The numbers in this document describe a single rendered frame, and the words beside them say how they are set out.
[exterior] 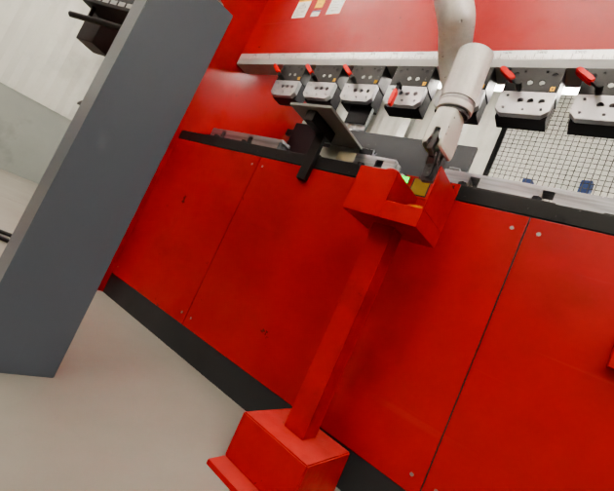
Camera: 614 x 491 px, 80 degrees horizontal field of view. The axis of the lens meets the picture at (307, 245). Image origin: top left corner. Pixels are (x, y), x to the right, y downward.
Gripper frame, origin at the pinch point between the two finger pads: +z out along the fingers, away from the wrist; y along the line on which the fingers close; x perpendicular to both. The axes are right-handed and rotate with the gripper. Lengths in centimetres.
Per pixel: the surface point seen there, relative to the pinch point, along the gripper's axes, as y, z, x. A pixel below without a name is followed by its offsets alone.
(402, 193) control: -0.5, 5.8, -5.0
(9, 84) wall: -61, -50, -771
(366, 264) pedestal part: 2.8, 25.7, -5.5
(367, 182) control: 6.2, 6.8, -11.5
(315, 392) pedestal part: 6, 58, -5
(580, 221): -19.9, -1.6, 30.3
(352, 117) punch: -33, -29, -54
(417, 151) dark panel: -86, -39, -48
